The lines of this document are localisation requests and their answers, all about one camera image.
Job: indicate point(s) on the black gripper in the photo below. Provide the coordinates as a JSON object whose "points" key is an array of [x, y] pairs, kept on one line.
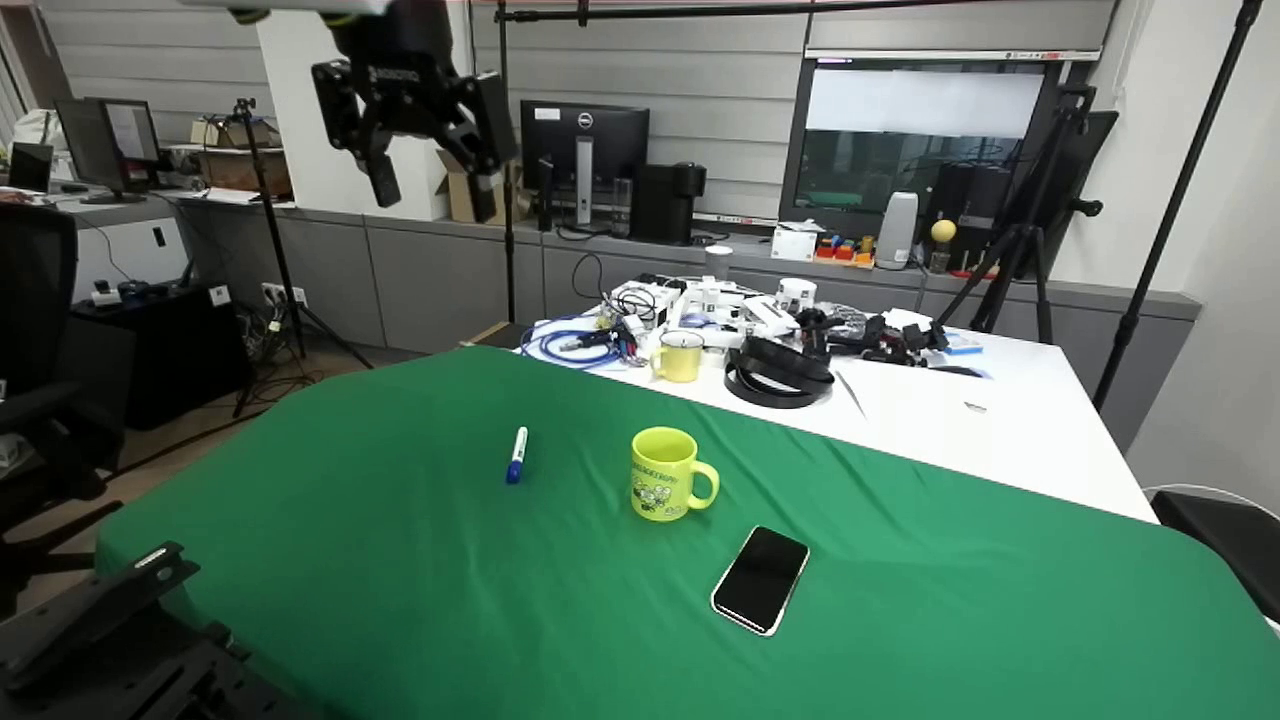
{"points": [[402, 64]]}

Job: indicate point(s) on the white marker with blue cap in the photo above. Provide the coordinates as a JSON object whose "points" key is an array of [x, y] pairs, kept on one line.
{"points": [[517, 452]]}

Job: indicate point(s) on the yellow printed mug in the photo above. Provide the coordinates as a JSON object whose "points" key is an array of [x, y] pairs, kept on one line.
{"points": [[664, 476]]}

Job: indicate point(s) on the brown cardboard box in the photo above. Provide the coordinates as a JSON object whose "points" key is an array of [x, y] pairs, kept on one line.
{"points": [[460, 192]]}

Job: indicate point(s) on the vertical black pole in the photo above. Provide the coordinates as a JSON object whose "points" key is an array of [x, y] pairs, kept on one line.
{"points": [[505, 267]]}

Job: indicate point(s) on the black computer monitor with stand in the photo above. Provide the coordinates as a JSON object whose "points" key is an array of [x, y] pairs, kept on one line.
{"points": [[583, 140]]}

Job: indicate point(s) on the black speaker box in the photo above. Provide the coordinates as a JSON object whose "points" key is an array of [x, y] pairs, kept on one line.
{"points": [[664, 202]]}

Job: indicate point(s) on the small grey desk monitor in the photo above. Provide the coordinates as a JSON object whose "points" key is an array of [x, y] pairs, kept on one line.
{"points": [[112, 140]]}

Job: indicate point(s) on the white parts clutter pile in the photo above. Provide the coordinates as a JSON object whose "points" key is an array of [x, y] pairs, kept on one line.
{"points": [[706, 311]]}

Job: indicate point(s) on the pale yellow plastic cup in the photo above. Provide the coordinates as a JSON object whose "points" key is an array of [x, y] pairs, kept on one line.
{"points": [[677, 362]]}

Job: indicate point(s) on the white tissue box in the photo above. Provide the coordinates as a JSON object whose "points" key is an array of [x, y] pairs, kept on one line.
{"points": [[795, 243]]}

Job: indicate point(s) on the black office chair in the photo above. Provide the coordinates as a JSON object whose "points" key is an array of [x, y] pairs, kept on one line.
{"points": [[33, 323]]}

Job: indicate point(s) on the green table cloth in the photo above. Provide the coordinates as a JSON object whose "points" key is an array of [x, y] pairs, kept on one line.
{"points": [[402, 573]]}

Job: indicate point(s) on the white cylindrical device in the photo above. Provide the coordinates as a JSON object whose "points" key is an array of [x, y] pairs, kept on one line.
{"points": [[899, 229]]}

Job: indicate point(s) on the dark glass window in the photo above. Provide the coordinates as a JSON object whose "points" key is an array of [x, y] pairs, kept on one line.
{"points": [[923, 152]]}

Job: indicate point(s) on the thin pen on table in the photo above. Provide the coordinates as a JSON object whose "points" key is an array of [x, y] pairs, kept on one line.
{"points": [[851, 391]]}

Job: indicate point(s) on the black gear clutter pile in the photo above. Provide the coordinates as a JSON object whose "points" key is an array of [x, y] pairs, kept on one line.
{"points": [[887, 337]]}

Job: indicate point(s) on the yellow ball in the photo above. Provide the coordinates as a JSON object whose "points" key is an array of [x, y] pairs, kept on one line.
{"points": [[942, 229]]}

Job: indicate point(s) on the black smartphone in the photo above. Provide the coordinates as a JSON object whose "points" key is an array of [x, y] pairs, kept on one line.
{"points": [[762, 577]]}

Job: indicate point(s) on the black easel tripod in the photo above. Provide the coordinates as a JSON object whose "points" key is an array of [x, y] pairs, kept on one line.
{"points": [[1033, 214]]}

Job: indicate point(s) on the slanted black stand pole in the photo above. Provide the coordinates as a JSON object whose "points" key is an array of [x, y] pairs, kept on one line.
{"points": [[1173, 202]]}

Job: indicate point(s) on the black chair with white rim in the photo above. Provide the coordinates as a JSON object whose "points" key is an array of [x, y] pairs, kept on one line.
{"points": [[1227, 533]]}

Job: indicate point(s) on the thin black camera tripod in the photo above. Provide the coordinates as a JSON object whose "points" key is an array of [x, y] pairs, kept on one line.
{"points": [[274, 255]]}

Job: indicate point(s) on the black tilted camera bracket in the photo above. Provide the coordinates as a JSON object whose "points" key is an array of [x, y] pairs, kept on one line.
{"points": [[94, 615]]}

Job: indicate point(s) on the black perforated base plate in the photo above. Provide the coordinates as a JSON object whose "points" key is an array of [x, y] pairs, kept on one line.
{"points": [[203, 683]]}

